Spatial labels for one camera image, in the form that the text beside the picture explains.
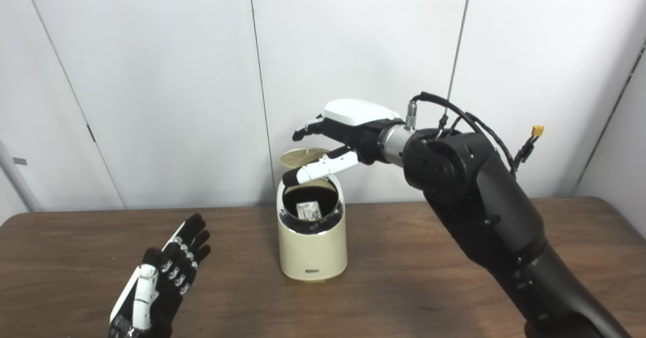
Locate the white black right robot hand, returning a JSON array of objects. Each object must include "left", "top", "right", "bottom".
[{"left": 282, "top": 99, "right": 404, "bottom": 186}]

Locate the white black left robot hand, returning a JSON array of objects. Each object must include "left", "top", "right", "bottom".
[{"left": 107, "top": 213, "right": 212, "bottom": 338}]

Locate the white green milk carton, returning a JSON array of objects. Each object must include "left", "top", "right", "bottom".
[{"left": 296, "top": 201, "right": 322, "bottom": 221}]

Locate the cream-colored lidded bin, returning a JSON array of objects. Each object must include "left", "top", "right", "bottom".
[{"left": 276, "top": 147, "right": 348, "bottom": 282}]

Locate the black bin liner bag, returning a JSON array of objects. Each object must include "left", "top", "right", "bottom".
[{"left": 282, "top": 182, "right": 344, "bottom": 235}]

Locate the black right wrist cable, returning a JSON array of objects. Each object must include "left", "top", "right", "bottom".
[{"left": 405, "top": 92, "right": 545, "bottom": 177}]

